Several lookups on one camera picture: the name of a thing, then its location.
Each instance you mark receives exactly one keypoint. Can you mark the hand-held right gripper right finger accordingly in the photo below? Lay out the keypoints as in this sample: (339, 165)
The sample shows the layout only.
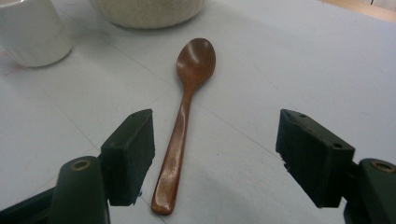
(314, 158)

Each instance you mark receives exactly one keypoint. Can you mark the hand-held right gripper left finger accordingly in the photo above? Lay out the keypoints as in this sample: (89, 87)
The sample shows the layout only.
(129, 155)

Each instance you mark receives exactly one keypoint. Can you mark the brown wooden spoon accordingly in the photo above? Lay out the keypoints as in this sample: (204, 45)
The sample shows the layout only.
(183, 124)

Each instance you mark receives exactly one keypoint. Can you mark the speckled white bowl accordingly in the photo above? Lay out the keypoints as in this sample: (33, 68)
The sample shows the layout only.
(148, 12)

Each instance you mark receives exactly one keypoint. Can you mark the white cup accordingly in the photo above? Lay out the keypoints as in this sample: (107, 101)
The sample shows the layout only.
(32, 31)

